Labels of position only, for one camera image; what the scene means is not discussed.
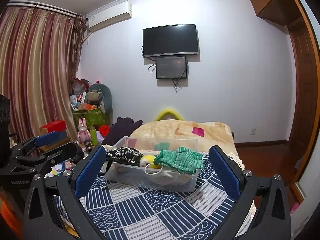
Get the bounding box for clear plastic storage bin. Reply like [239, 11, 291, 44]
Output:
[104, 136, 202, 193]

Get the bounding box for small wall monitor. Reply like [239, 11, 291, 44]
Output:
[155, 56, 188, 80]

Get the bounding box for scattered papers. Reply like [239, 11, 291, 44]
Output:
[50, 161, 76, 178]

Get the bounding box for yellow plush doll head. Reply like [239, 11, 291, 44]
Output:
[139, 155, 157, 168]

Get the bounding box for curtain rail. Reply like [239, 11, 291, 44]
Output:
[6, 1, 81, 18]

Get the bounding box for striped brown curtain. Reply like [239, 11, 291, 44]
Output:
[0, 6, 88, 146]

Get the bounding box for green bottle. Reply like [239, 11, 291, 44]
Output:
[90, 127, 99, 147]

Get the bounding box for beige fleece blanket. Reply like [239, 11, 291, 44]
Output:
[130, 119, 236, 156]

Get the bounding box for wooden overhead cabinet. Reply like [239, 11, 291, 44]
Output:
[249, 0, 301, 26]

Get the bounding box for white air conditioner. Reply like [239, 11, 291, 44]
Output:
[86, 1, 132, 33]

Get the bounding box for blue patterned bedsheet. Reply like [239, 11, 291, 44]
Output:
[54, 152, 253, 240]

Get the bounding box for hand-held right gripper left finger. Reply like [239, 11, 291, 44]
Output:
[22, 145, 107, 240]

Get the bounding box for wooden door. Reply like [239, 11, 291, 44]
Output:
[287, 24, 314, 182]

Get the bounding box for large wall television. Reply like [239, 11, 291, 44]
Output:
[142, 24, 200, 58]

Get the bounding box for green storage box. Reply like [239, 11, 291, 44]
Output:
[72, 106, 107, 133]

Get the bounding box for red box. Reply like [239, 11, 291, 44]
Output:
[39, 120, 68, 139]

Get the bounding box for green knitted glove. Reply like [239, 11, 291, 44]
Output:
[153, 147, 204, 175]

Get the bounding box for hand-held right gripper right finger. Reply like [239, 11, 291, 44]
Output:
[209, 145, 292, 240]

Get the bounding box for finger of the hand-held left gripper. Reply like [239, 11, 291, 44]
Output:
[15, 142, 84, 173]
[10, 131, 62, 161]

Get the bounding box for dark purple cloth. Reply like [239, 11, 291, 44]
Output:
[105, 117, 144, 146]

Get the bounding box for grey plush toy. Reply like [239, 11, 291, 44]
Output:
[89, 83, 113, 126]

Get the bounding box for white door panel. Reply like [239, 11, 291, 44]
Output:
[291, 0, 320, 232]

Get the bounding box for pink rabbit toy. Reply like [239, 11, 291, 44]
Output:
[77, 118, 91, 142]

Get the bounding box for pile of toys and clutter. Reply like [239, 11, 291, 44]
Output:
[69, 78, 91, 111]

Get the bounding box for black white patterned cloth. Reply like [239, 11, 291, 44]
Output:
[105, 147, 144, 166]

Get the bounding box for white lace cloth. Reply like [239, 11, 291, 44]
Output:
[226, 152, 257, 215]

